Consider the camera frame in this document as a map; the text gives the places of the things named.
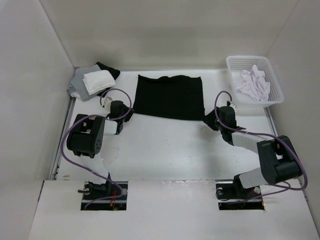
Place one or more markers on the white plastic basket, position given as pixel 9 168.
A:
pixel 237 63

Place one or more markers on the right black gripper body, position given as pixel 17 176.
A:
pixel 212 122

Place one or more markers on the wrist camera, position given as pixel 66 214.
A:
pixel 107 102
pixel 232 105

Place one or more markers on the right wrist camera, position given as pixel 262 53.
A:
pixel 232 105

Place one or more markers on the folded white tank top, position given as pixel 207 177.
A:
pixel 97 81

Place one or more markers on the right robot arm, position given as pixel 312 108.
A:
pixel 277 157

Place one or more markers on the aluminium rail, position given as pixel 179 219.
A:
pixel 276 120
pixel 56 159

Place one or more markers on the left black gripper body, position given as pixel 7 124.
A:
pixel 126 118

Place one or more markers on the black tank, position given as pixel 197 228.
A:
pixel 114 72
pixel 178 97

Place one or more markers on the white tank top in basket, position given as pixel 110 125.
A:
pixel 253 84

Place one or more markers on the left aluminium rail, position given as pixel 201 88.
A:
pixel 56 159

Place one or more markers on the right aluminium rail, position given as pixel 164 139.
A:
pixel 276 120

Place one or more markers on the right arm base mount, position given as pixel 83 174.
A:
pixel 235 200

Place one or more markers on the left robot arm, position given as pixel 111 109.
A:
pixel 83 142

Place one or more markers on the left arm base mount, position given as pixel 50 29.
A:
pixel 104 197

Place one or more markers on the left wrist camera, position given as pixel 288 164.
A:
pixel 107 102

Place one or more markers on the folded grey tank top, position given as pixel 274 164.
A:
pixel 77 84

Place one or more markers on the folded black tank top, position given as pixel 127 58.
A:
pixel 114 72

